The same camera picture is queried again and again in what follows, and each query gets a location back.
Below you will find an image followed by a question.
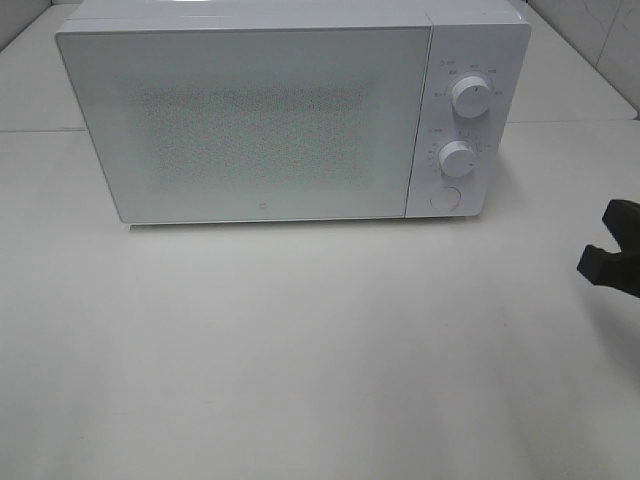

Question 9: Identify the round white door-release button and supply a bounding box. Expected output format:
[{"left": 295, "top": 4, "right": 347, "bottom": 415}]
[{"left": 430, "top": 187, "right": 461, "bottom": 212}]

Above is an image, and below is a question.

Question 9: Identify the white timer knob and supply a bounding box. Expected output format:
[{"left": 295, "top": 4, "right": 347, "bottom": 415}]
[{"left": 438, "top": 140, "right": 477, "bottom": 178}]

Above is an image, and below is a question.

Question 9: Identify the white microwave door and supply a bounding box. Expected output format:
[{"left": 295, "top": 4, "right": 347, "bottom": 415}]
[{"left": 57, "top": 27, "right": 430, "bottom": 224}]

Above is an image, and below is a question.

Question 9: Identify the white microwave oven body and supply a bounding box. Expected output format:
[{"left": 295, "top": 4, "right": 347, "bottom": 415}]
[{"left": 55, "top": 1, "right": 531, "bottom": 221}]

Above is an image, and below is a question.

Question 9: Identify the upper white power knob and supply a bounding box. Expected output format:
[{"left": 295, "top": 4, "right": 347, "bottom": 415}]
[{"left": 449, "top": 72, "right": 493, "bottom": 119}]

